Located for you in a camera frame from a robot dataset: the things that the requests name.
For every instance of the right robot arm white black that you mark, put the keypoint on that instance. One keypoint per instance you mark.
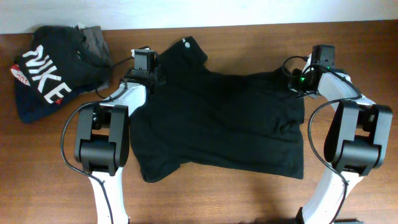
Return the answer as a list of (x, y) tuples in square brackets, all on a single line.
[(356, 141)]

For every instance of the black t-shirt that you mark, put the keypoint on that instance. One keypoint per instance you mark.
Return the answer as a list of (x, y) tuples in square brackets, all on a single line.
[(246, 122)]

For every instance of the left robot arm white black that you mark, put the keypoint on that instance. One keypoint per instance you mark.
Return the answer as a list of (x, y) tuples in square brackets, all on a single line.
[(102, 142)]

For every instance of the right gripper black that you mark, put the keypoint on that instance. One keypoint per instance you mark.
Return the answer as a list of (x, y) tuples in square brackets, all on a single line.
[(296, 73)]

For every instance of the navy folded garment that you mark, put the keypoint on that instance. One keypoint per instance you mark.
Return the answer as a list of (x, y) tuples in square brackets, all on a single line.
[(31, 107)]

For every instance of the black Nike shirt folded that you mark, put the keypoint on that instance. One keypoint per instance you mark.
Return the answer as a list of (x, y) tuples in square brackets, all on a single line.
[(59, 62)]

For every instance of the grey folded garment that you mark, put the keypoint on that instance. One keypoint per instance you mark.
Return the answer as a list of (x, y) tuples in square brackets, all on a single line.
[(95, 50)]

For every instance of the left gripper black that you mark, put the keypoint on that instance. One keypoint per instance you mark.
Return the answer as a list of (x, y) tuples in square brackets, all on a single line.
[(158, 78)]

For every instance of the red white folded garment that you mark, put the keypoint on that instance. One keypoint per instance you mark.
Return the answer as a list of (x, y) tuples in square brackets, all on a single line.
[(18, 76)]

